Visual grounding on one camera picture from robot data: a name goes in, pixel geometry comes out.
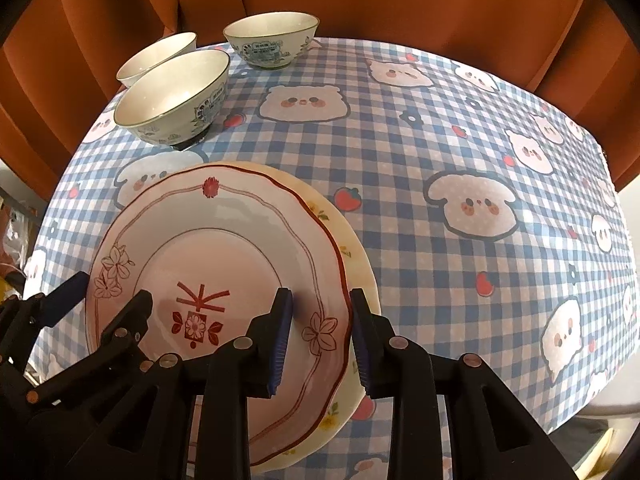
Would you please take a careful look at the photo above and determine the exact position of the blue-patterned bowl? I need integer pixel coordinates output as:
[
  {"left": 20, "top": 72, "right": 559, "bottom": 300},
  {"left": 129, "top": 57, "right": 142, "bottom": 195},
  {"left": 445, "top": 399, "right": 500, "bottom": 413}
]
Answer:
[
  {"left": 222, "top": 11, "right": 320, "bottom": 70},
  {"left": 114, "top": 50, "right": 231, "bottom": 145}
]

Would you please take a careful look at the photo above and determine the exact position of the blue checkered bear tablecloth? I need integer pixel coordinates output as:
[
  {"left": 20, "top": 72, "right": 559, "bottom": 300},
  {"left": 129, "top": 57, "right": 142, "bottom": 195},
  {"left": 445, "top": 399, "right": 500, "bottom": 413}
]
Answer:
[{"left": 26, "top": 39, "right": 639, "bottom": 479}]

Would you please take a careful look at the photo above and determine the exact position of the orange pleated curtain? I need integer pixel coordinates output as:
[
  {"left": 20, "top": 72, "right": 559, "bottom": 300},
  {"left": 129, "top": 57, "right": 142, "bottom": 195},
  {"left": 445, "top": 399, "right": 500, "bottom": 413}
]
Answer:
[{"left": 1, "top": 0, "right": 639, "bottom": 198}]

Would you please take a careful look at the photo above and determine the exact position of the round yellow floral plate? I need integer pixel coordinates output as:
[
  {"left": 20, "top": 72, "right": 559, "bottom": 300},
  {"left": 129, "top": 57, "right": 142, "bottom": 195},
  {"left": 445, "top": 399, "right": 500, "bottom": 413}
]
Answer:
[{"left": 219, "top": 160, "right": 382, "bottom": 476}]

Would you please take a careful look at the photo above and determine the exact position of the pink red-rimmed plate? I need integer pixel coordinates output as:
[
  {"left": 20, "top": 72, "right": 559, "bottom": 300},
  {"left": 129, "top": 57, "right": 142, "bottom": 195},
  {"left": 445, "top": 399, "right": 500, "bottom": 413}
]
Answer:
[{"left": 84, "top": 162, "right": 356, "bottom": 468}]

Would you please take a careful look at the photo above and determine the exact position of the white bowl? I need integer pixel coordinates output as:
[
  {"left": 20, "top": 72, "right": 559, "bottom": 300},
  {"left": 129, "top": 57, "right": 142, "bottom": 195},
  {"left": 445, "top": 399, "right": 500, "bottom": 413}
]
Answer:
[{"left": 116, "top": 32, "right": 198, "bottom": 88}]

